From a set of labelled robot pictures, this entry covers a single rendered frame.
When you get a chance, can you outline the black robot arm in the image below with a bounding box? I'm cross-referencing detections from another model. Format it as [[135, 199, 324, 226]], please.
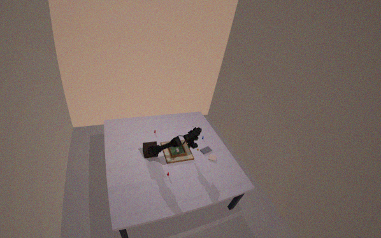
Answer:
[[148, 127, 202, 156]]

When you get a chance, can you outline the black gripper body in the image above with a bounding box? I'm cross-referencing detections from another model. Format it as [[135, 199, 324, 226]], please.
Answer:
[[187, 137, 198, 149]]

